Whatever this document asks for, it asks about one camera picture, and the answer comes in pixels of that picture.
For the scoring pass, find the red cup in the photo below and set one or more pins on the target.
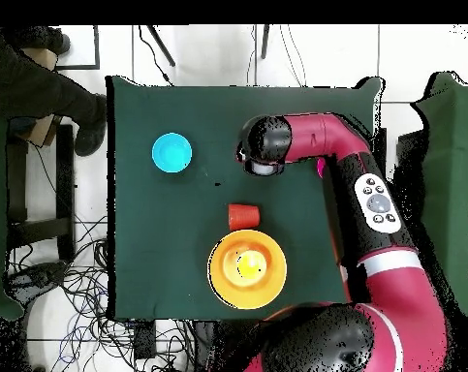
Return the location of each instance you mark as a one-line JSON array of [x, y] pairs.
[[243, 217]]

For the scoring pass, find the yellow cup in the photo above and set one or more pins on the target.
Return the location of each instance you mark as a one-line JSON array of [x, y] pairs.
[[252, 265]]

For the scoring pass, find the large orange bowl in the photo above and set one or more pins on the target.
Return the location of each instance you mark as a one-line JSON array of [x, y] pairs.
[[225, 286]]

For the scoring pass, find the small light blue bowl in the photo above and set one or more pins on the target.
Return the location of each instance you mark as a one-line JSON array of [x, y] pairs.
[[172, 152]]

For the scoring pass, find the small pink bowl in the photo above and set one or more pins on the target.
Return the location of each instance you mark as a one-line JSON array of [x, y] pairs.
[[320, 168]]

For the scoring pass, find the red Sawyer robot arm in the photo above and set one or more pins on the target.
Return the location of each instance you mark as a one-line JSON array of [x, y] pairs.
[[404, 302]]

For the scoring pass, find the dark green tablecloth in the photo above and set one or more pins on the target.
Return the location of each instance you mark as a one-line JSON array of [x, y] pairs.
[[179, 232]]

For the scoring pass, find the black power adapter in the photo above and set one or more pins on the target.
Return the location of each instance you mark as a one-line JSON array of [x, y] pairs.
[[145, 341]]

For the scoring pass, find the black tripod leg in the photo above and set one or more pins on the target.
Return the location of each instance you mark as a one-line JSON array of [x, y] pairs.
[[162, 46], [265, 38]]

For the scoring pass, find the black stool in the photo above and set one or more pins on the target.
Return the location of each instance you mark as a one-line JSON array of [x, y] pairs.
[[65, 174]]

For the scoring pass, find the person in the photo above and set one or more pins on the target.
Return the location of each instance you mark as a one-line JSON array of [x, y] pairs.
[[32, 89]]

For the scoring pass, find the dark grey pedestal foot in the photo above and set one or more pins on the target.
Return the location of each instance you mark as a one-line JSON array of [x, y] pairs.
[[43, 273]]

